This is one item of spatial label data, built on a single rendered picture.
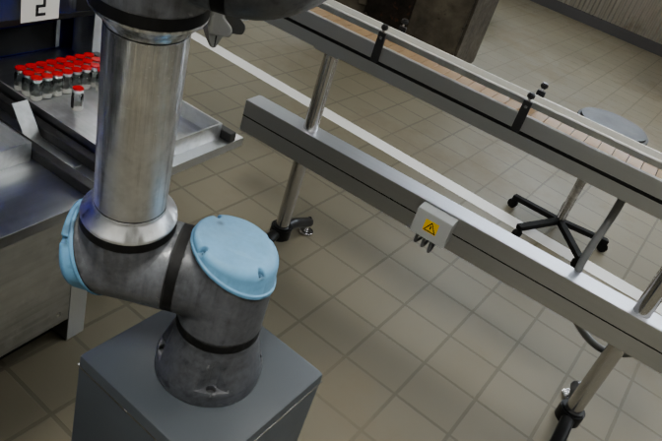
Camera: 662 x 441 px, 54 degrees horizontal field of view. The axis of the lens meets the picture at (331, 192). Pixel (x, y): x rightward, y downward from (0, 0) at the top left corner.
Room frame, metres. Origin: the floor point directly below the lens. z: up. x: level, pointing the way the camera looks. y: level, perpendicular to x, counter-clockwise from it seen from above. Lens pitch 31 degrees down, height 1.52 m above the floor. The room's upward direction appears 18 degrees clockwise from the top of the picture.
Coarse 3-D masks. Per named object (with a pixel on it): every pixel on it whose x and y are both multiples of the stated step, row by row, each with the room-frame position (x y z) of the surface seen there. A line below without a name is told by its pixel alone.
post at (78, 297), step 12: (84, 24) 1.30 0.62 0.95; (96, 24) 1.29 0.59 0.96; (84, 36) 1.30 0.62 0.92; (96, 36) 1.30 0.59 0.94; (72, 48) 1.31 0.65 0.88; (84, 48) 1.30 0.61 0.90; (96, 48) 1.30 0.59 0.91; (72, 288) 1.29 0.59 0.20; (72, 300) 1.30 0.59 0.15; (84, 300) 1.34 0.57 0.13; (72, 312) 1.30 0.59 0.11; (84, 312) 1.34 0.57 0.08; (60, 324) 1.30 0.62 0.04; (72, 324) 1.31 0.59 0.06; (72, 336) 1.31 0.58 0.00
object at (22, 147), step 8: (0, 128) 0.90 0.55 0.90; (8, 128) 0.89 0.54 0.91; (0, 136) 0.90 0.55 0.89; (8, 136) 0.89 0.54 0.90; (16, 136) 0.88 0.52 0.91; (0, 144) 0.89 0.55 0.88; (8, 144) 0.89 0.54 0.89; (16, 144) 0.88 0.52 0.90; (24, 144) 0.86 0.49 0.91; (0, 152) 0.82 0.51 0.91; (8, 152) 0.83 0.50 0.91; (16, 152) 0.85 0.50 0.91; (24, 152) 0.86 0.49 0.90; (0, 160) 0.82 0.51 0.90; (8, 160) 0.83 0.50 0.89; (16, 160) 0.85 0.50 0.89; (24, 160) 0.86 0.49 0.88; (0, 168) 0.82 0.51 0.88
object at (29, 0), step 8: (24, 0) 1.13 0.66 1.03; (32, 0) 1.15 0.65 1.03; (40, 0) 1.17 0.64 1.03; (48, 0) 1.18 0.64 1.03; (56, 0) 1.20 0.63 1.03; (24, 8) 1.13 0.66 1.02; (32, 8) 1.15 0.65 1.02; (40, 8) 1.17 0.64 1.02; (48, 8) 1.18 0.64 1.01; (56, 8) 1.20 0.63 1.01; (24, 16) 1.13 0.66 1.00; (32, 16) 1.15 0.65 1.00; (40, 16) 1.17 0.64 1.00; (48, 16) 1.18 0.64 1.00; (56, 16) 1.20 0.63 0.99
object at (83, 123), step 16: (0, 80) 1.03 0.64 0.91; (16, 96) 1.01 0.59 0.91; (64, 96) 1.10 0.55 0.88; (96, 96) 1.14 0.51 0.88; (48, 112) 0.97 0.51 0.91; (64, 112) 1.04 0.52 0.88; (80, 112) 1.06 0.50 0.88; (96, 112) 1.08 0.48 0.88; (192, 112) 1.16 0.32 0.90; (64, 128) 0.95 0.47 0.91; (80, 128) 1.01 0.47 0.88; (96, 128) 1.03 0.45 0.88; (192, 128) 1.14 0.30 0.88; (208, 128) 1.10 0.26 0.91; (80, 144) 0.94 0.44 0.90; (176, 144) 1.02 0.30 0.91; (192, 144) 1.07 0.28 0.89
